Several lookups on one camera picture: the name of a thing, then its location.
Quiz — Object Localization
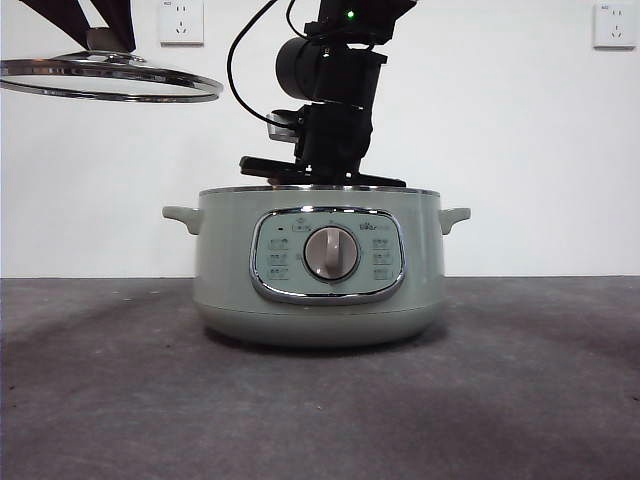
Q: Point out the glass lid with green knob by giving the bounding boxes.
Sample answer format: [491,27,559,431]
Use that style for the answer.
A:
[0,28,225,104]

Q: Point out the pale green electric pot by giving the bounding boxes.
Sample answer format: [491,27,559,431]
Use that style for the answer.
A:
[161,185,472,350]

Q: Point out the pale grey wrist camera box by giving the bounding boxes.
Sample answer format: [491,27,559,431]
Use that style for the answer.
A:
[266,109,302,145]

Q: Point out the white wall socket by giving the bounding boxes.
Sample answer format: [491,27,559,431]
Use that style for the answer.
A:
[159,0,205,49]
[593,3,630,50]

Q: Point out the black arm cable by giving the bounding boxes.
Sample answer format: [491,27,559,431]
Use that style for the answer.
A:
[226,0,282,126]

